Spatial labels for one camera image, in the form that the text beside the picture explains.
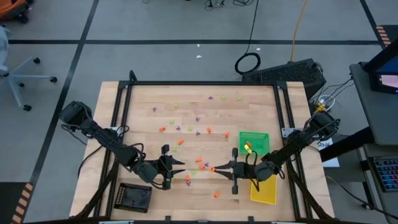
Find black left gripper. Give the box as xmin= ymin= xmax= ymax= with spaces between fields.
xmin=152 ymin=144 xmax=187 ymax=190

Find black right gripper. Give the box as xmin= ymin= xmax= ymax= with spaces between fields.
xmin=214 ymin=147 xmax=258 ymax=195

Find green plastic basket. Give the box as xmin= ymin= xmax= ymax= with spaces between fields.
xmin=238 ymin=131 xmax=271 ymax=156

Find yellow plastic basket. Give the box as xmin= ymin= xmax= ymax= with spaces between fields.
xmin=250 ymin=174 xmax=278 ymax=205

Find black plastic basket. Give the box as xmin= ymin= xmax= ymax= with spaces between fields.
xmin=113 ymin=182 xmax=154 ymax=214

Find white paper sheet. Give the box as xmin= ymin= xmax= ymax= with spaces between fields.
xmin=316 ymin=136 xmax=340 ymax=169

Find yellow power plug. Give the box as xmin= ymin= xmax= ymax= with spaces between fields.
xmin=313 ymin=101 xmax=327 ymax=114

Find black computer case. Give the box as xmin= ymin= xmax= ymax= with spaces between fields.
xmin=241 ymin=58 xmax=327 ymax=100

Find black desk beam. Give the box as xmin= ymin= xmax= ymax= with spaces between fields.
xmin=318 ymin=126 xmax=377 ymax=163

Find grey desk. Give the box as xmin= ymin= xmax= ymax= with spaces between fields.
xmin=348 ymin=61 xmax=398 ymax=147

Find backlit keyboard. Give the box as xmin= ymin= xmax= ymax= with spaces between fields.
xmin=368 ymin=155 xmax=398 ymax=193

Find black monitor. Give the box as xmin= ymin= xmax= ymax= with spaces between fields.
xmin=363 ymin=37 xmax=398 ymax=95

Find white office chair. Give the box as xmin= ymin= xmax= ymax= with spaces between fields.
xmin=0 ymin=26 xmax=58 ymax=112

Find orange chair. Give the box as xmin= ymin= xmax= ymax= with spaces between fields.
xmin=0 ymin=0 xmax=34 ymax=24

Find black coiled floor cable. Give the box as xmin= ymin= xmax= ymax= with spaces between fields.
xmin=234 ymin=0 xmax=262 ymax=76

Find white cable loop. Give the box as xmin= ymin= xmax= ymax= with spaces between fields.
xmin=312 ymin=94 xmax=336 ymax=116

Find yellow floor cable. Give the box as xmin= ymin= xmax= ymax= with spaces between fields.
xmin=289 ymin=0 xmax=309 ymax=62

